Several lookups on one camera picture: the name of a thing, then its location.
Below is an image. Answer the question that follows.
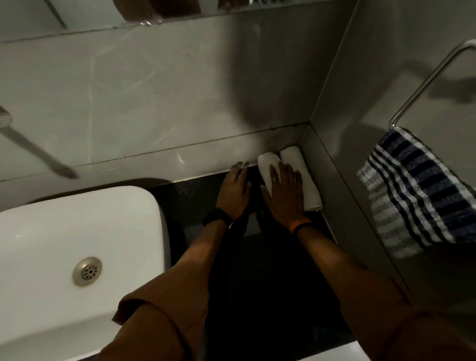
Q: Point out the white ceramic sink basin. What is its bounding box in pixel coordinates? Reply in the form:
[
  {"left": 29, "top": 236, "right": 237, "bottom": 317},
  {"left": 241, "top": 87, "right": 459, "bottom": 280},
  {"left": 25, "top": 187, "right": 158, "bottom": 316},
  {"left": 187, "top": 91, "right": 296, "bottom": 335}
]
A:
[{"left": 0, "top": 185, "right": 172, "bottom": 361}]

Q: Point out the chrome towel ring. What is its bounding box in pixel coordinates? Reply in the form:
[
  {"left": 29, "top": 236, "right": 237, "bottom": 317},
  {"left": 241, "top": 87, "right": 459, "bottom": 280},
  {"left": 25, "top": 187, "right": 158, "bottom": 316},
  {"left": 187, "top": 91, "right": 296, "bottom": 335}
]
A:
[{"left": 388, "top": 39, "right": 476, "bottom": 131}]

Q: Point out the metal sink drain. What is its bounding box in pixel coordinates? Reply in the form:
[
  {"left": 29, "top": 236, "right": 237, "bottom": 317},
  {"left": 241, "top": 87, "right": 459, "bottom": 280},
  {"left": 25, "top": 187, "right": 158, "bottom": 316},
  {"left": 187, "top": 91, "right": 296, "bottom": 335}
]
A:
[{"left": 72, "top": 257, "right": 103, "bottom": 287}]

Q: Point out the blue white striped towel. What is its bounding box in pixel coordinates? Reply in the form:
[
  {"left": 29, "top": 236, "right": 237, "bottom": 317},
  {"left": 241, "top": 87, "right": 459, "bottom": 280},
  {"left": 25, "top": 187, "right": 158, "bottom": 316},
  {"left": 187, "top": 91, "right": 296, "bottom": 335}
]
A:
[{"left": 357, "top": 126, "right": 476, "bottom": 260}]

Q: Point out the person's right hand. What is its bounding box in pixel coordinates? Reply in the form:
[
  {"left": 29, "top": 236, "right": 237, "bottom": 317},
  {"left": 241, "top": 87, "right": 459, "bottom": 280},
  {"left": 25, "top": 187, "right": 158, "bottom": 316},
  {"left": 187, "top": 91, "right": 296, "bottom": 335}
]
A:
[{"left": 260, "top": 162, "right": 306, "bottom": 227}]

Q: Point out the orange wristband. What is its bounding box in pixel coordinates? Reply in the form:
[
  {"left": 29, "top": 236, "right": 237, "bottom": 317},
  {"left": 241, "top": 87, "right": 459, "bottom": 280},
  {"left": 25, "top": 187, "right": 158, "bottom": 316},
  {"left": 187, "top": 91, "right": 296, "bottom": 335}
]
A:
[{"left": 289, "top": 217, "right": 312, "bottom": 235}]

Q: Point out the black wrist watch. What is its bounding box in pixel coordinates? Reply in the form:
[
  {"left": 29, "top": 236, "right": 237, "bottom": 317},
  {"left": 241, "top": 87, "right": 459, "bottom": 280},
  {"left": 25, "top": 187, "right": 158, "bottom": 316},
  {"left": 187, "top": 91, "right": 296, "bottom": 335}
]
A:
[{"left": 202, "top": 207, "right": 234, "bottom": 229}]

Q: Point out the wall mirror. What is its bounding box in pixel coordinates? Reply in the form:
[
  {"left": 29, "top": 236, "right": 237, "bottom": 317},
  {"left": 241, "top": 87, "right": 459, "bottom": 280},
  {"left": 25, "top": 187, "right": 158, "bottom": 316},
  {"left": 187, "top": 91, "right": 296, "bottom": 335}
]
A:
[{"left": 0, "top": 0, "right": 334, "bottom": 42}]

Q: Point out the person's left hand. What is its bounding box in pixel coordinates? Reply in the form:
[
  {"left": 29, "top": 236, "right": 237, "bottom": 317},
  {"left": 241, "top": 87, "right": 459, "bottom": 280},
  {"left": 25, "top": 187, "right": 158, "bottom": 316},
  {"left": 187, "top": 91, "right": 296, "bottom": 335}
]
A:
[{"left": 215, "top": 161, "right": 252, "bottom": 221}]

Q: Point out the person's right forearm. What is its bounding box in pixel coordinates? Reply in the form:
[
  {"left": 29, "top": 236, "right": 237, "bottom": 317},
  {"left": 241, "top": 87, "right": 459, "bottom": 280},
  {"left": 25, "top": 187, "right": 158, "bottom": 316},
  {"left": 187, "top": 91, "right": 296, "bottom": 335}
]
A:
[{"left": 297, "top": 226, "right": 476, "bottom": 361}]

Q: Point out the person's left forearm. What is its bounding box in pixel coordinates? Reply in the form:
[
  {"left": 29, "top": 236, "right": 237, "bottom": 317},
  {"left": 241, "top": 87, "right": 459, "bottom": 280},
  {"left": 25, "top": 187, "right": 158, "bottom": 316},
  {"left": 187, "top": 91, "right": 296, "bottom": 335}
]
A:
[{"left": 112, "top": 217, "right": 242, "bottom": 361}]

